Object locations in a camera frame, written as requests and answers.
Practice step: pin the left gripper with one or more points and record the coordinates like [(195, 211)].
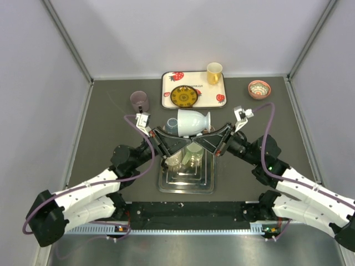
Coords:
[(170, 144)]

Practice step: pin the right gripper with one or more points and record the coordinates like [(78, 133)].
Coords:
[(211, 141)]

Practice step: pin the green mug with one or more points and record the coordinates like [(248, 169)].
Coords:
[(193, 155)]

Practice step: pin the light blue white mug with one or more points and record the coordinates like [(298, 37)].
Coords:
[(191, 123)]

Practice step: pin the purple mug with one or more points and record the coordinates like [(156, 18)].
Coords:
[(139, 101)]

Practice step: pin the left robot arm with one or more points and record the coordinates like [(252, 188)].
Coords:
[(53, 214)]

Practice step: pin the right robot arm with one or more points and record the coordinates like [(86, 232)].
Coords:
[(297, 198)]

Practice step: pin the grey blue mug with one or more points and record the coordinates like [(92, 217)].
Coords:
[(171, 126)]

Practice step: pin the cream mug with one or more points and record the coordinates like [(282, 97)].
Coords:
[(174, 160)]

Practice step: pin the yellow mug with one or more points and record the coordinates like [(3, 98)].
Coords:
[(214, 72)]

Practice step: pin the strawberry serving tray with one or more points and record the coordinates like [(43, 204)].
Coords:
[(210, 96)]

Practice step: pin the metal tray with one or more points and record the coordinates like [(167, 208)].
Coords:
[(199, 179)]

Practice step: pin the yellow patterned plate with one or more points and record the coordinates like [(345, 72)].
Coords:
[(184, 96)]

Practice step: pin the pink patterned bowl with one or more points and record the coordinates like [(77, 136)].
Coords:
[(259, 89)]

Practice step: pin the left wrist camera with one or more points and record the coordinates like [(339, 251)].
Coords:
[(142, 122)]

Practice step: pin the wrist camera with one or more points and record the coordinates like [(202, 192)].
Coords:
[(242, 117), (142, 122)]

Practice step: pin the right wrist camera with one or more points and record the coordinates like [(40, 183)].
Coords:
[(242, 117)]

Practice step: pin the aluminium frame rail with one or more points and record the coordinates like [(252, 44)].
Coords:
[(194, 230)]

